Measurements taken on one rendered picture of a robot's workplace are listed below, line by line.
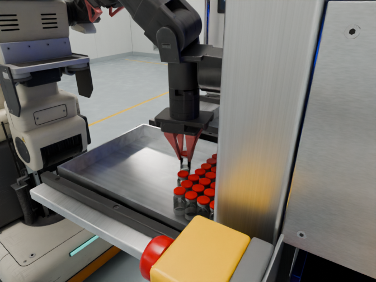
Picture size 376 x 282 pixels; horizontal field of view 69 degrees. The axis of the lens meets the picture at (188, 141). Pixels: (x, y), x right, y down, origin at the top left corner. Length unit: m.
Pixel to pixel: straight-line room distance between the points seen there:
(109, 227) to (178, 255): 0.27
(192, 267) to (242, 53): 0.16
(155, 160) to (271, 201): 0.42
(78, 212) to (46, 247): 0.87
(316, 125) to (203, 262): 0.13
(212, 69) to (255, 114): 0.25
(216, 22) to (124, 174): 0.90
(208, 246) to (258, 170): 0.07
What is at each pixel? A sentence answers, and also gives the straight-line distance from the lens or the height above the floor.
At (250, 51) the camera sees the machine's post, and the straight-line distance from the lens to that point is 0.20.
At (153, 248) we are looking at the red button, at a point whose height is 1.01.
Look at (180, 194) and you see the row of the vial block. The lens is 0.45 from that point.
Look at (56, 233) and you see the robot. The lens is 1.43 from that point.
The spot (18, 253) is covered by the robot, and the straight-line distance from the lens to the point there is 1.41.
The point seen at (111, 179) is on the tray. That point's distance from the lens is 0.58.
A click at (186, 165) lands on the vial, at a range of 0.56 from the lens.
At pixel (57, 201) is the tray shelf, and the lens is 0.56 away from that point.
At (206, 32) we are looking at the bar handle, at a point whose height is 1.10.
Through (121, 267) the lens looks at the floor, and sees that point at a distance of 1.58.
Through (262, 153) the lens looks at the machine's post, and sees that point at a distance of 0.22.
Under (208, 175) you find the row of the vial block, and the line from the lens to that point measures 0.49.
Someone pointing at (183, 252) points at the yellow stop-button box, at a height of 1.03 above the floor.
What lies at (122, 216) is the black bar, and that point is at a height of 0.90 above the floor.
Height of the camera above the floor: 1.20
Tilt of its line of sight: 26 degrees down
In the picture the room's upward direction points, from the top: straight up
